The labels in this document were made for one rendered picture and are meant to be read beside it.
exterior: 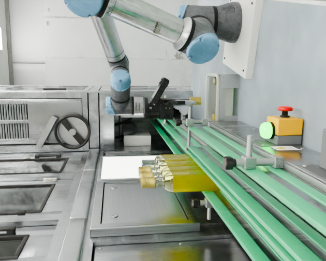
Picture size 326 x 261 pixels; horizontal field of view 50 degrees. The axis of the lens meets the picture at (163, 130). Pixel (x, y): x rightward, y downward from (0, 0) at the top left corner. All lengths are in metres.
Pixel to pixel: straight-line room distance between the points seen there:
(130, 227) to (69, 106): 1.23
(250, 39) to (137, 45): 3.73
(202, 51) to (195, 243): 0.62
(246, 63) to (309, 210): 0.78
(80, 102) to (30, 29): 3.42
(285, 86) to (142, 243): 0.62
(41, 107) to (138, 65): 2.86
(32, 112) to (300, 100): 1.63
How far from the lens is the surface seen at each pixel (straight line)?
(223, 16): 1.34
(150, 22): 1.14
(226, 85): 1.40
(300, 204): 0.60
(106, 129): 2.17
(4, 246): 1.17
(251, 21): 1.26
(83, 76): 4.91
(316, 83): 0.94
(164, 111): 1.39
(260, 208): 0.77
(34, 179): 1.75
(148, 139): 2.31
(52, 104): 2.19
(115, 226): 1.09
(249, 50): 1.27
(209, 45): 1.19
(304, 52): 1.00
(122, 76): 1.30
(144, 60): 4.91
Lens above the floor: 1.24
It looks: 8 degrees down
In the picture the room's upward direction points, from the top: 91 degrees counter-clockwise
